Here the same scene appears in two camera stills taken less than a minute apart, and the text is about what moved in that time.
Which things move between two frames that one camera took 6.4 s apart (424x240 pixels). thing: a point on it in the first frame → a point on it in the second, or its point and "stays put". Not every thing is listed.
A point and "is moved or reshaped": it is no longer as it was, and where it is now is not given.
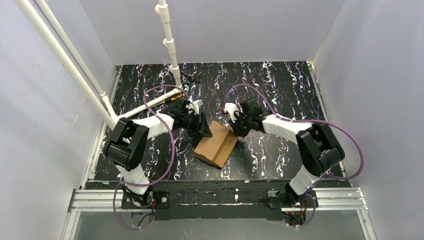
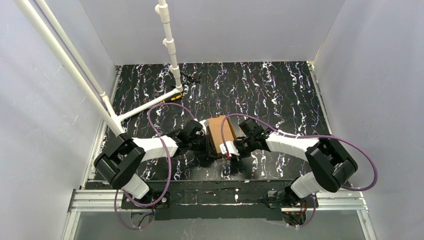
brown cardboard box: x=218 y=148 is moved or reshaped
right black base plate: x=276 y=201 stays put
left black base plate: x=155 y=200 stays put
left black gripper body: x=201 y=122 → x=201 y=139
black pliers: x=189 y=78 stays put
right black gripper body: x=240 y=125 → x=241 y=142
